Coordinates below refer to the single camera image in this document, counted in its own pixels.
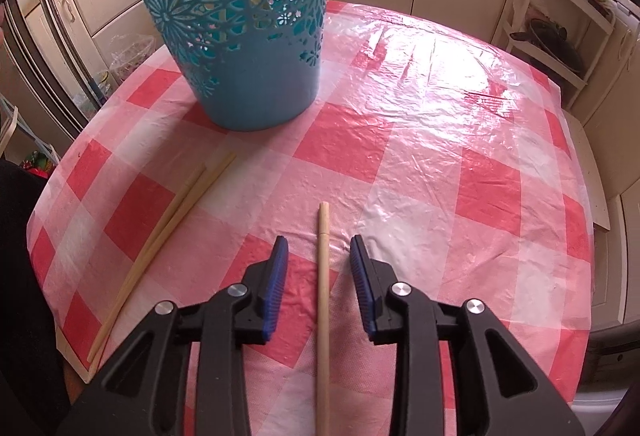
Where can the white shelf rack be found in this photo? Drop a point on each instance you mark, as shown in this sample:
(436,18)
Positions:
(595,21)

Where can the wooden chopstick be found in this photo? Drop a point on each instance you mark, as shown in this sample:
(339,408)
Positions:
(171,211)
(324,316)
(210,183)

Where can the colourful printed cloth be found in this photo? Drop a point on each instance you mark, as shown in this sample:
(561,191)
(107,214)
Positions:
(42,162)

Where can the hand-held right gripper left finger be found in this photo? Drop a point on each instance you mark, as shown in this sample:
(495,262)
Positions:
(277,286)

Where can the red checkered plastic tablecloth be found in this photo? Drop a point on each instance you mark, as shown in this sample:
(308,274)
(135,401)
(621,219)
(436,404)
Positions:
(425,166)

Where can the blue perforated plastic basket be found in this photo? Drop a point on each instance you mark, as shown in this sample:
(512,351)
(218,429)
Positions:
(250,101)

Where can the person's dark clothing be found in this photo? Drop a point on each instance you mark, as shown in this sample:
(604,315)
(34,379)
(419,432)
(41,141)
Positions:
(25,291)

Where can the white plastic frame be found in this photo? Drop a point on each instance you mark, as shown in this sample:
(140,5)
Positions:
(12,126)

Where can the steel refrigerator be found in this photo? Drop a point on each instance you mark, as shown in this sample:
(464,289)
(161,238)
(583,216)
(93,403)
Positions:
(40,66)

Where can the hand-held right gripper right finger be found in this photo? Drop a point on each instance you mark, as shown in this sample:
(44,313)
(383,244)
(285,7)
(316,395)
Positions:
(362,286)

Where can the dark pan on rack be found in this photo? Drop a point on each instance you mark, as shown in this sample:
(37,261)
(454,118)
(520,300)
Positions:
(550,44)

